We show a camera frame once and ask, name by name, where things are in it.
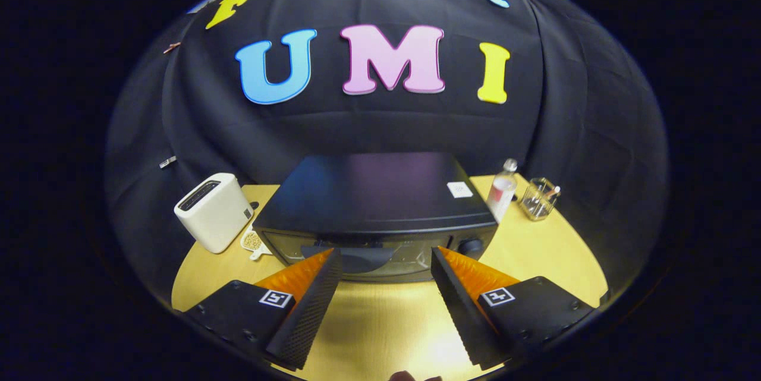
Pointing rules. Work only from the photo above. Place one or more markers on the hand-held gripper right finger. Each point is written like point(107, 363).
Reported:
point(458, 309)

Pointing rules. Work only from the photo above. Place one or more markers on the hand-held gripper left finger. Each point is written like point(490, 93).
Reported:
point(315, 309)

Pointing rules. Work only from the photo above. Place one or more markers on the black toaster oven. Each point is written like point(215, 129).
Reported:
point(368, 191)

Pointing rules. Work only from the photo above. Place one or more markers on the white bread toaster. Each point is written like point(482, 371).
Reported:
point(220, 220)

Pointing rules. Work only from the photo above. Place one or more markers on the small white bean dish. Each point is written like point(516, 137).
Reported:
point(252, 241)

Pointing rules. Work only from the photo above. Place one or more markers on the small clear bottle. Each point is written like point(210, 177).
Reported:
point(500, 194)

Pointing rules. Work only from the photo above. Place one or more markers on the white cloth clip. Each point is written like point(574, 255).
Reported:
point(167, 161)

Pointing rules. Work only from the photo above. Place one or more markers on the pink cloth clip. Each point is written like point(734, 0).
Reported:
point(172, 47)

